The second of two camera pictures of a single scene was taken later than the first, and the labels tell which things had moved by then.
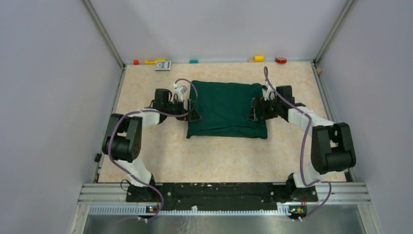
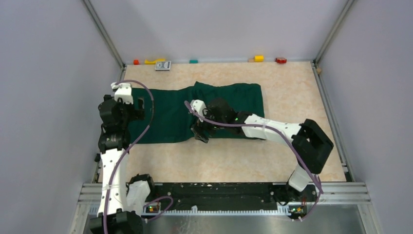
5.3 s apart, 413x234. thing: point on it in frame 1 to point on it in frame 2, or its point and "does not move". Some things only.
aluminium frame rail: x=102 y=193 does not move
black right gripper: x=258 y=103 to x=200 y=126
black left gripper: x=194 y=116 to x=137 y=114
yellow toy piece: x=154 y=62 does not move
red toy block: x=281 y=60 does not move
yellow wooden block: x=258 y=58 does not move
